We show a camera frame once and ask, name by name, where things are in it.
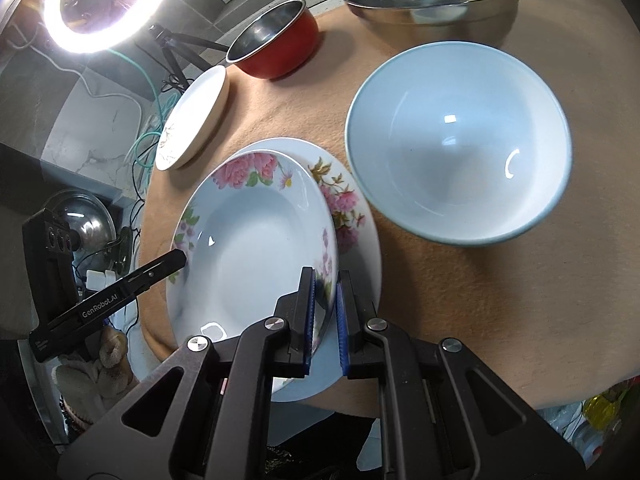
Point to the floral plate pink roses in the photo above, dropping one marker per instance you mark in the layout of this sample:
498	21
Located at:
248	231

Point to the white plate gold leaf pattern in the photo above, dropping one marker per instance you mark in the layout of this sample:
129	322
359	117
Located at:
193	119

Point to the light blue ceramic bowl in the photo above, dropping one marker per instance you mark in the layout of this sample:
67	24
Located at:
459	143

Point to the steel pot lid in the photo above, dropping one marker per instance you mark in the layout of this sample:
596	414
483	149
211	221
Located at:
91	225

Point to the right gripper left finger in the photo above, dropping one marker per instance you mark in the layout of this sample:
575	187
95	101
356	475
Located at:
204	412

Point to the ring light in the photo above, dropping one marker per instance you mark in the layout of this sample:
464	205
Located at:
134	18

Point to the floral plate pink blossoms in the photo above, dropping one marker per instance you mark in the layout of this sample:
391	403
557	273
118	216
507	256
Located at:
359	253

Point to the white power strip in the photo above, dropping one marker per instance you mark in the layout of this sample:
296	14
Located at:
98	280

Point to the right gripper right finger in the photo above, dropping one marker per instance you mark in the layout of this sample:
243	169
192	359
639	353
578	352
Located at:
444	413

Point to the red steel bowl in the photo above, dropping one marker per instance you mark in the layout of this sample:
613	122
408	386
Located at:
277	42

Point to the gloved left hand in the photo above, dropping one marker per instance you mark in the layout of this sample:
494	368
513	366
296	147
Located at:
89	389

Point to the black tripod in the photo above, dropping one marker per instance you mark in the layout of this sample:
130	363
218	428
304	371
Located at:
174	45

